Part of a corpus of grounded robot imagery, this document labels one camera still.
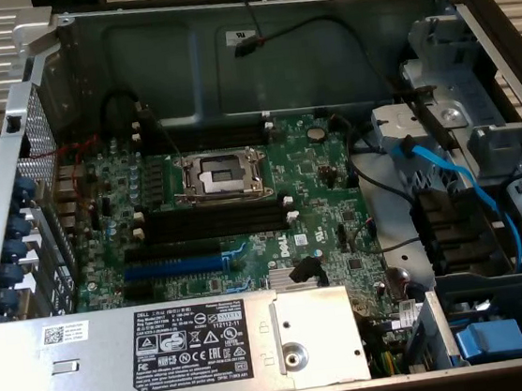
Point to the black RAM slot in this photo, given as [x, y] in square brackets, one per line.
[206, 127]
[211, 217]
[210, 209]
[207, 136]
[212, 225]
[213, 233]
[208, 145]
[205, 120]

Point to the silver CPU socket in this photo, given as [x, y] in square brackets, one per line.
[221, 174]

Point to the green Dell motherboard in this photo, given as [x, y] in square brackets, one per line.
[321, 226]

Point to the round coin battery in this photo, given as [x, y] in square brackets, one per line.
[315, 133]

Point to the silver finned heat sink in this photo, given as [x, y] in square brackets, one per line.
[281, 280]

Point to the long black expansion slot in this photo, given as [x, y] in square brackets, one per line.
[173, 252]

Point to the thin socket locking lever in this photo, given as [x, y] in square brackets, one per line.
[170, 142]

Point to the blue expansion slot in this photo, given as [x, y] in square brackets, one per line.
[175, 267]

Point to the grey metal PC case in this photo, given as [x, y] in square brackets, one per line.
[274, 62]

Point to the short black expansion slot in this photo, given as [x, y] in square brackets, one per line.
[137, 291]

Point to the grey metal disk bay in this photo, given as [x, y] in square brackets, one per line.
[447, 89]

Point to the silver power supply box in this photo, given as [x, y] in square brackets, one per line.
[96, 365]

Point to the blue slot cover latch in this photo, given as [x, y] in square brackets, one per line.
[21, 225]
[8, 300]
[11, 275]
[15, 251]
[24, 189]

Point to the black plastic case clip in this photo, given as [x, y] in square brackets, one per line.
[13, 124]

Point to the blue plastic disk caddy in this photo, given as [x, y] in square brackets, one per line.
[494, 336]

